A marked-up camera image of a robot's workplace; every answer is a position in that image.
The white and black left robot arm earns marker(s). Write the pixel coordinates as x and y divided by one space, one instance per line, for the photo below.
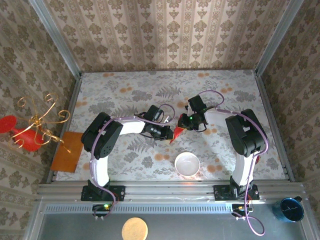
100 172

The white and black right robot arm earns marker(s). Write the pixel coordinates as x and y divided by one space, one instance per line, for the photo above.
243 172

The white bowl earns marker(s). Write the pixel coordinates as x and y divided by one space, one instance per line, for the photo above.
187 163

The small black controller board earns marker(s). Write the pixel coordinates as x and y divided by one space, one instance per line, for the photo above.
240 208
101 207

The orange wooden board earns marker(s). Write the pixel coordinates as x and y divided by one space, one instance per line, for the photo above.
65 157

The round cork coaster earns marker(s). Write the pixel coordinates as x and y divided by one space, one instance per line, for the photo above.
135 228

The dark blue mug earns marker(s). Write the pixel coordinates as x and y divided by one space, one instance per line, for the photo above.
290 210

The red vase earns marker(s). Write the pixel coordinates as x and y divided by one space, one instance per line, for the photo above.
27 140

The aluminium mounting rail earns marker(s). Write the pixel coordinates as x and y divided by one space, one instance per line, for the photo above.
170 191

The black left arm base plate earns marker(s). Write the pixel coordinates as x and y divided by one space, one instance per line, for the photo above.
120 193

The aluminium table side rail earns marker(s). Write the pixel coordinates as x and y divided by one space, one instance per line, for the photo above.
72 100
265 95

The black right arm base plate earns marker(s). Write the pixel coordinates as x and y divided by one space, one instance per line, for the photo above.
220 193

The aluminium frame post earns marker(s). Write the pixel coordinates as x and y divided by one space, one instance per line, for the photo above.
57 40
277 37

